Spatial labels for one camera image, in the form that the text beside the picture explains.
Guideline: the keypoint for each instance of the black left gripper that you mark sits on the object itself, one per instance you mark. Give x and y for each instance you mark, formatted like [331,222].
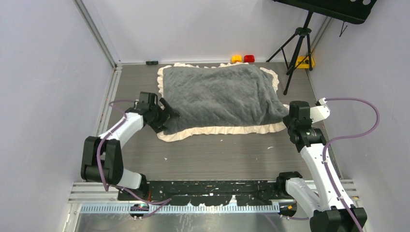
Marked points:
[159,126]

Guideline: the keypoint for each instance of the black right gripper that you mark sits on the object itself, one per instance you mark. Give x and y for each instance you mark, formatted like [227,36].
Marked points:
[286,120]

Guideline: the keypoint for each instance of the grey pillowcase with cream frill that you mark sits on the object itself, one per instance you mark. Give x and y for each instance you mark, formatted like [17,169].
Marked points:
[228,99]

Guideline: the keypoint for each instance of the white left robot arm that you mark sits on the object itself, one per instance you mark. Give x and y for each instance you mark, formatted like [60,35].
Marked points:
[102,160]

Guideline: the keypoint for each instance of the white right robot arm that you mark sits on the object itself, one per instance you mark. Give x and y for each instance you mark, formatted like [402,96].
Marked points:
[329,208]

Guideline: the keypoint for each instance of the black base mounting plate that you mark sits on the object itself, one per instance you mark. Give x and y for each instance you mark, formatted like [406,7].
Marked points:
[209,193]

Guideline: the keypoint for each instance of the orange block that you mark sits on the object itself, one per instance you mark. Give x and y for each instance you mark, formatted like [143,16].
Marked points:
[236,58]

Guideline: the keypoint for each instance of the red block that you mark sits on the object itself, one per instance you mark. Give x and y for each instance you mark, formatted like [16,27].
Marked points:
[249,58]

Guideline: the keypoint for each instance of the black music stand tripod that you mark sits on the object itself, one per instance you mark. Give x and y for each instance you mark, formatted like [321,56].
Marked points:
[348,11]

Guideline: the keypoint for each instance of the small black wall bracket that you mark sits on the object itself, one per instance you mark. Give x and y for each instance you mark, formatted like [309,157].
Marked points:
[152,62]

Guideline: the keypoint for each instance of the yellow corner bracket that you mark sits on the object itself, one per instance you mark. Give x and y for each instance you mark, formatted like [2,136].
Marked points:
[304,62]

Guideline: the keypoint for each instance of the aluminium frame rail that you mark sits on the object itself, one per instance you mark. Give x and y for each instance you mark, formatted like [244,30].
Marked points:
[94,209]

